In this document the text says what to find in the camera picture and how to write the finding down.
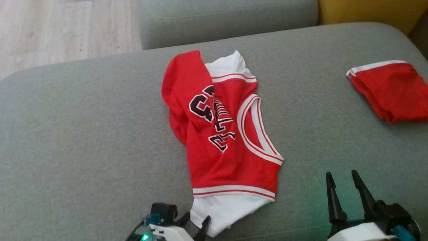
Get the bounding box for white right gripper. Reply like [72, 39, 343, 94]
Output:
[326, 170, 399, 241]

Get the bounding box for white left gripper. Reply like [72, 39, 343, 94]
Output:
[134, 212, 211, 241]

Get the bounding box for red and white printed jersey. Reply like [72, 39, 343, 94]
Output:
[161, 50, 284, 238]

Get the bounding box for red shorts with white panels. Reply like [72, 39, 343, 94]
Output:
[346, 60, 428, 125]

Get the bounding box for grey sofa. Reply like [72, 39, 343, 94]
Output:
[0, 22, 428, 241]

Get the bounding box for yellow sofa back cushion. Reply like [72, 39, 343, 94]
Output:
[318, 0, 428, 36]

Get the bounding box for grey fabric sofa seat cushion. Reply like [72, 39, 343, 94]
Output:
[138, 0, 320, 50]

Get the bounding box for blue left camera connector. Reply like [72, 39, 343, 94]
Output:
[142, 214, 164, 226]

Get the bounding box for blue camera connector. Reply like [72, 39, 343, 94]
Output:
[142, 214, 164, 226]
[393, 225, 409, 240]

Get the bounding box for blue right camera connector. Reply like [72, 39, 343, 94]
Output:
[393, 225, 409, 240]

